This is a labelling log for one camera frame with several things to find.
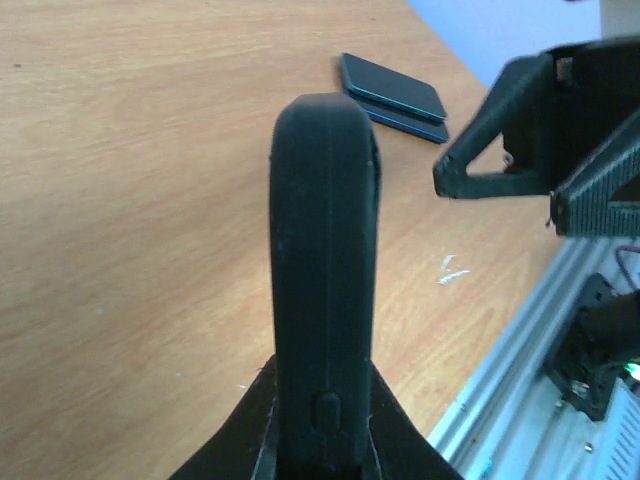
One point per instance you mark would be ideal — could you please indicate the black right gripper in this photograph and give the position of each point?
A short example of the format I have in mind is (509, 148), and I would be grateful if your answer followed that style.
(590, 100)

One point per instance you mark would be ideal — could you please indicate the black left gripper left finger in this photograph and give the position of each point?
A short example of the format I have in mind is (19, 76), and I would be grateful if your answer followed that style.
(234, 451)

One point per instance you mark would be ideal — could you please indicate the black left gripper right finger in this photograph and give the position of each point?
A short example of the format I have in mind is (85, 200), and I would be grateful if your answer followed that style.
(396, 449)

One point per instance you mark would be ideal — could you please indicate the dark smartphone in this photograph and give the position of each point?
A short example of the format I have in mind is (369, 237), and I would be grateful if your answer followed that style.
(408, 123)
(386, 86)

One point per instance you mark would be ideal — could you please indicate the black silicone phone case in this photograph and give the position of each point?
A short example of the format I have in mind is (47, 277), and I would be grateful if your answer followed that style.
(323, 212)

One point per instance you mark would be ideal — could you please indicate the aluminium front rail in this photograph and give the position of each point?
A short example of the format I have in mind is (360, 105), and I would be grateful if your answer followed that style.
(510, 421)

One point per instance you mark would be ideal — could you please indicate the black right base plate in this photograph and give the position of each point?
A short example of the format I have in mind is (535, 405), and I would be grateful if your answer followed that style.
(589, 353)

